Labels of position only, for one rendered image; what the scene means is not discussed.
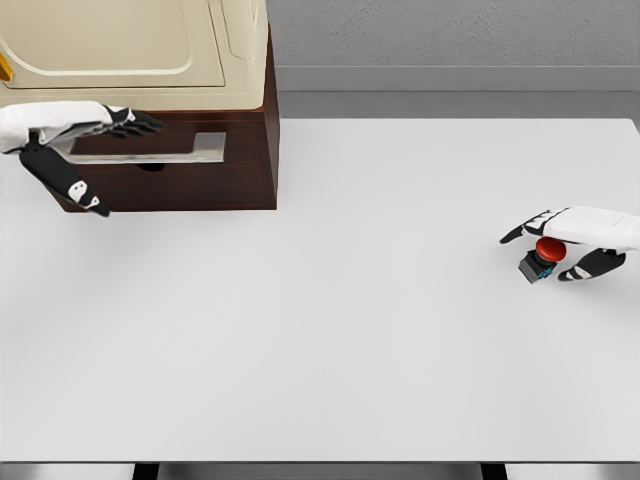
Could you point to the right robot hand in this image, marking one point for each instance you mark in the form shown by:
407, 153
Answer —
585, 225

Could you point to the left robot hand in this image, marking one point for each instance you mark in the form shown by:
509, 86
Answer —
55, 120

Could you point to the cream and brown cabinet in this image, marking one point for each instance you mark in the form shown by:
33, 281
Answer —
150, 75

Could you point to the brown cabinet drawer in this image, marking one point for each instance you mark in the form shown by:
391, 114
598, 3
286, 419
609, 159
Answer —
200, 170

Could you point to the red button switch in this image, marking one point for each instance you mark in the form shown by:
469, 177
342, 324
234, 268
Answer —
542, 260

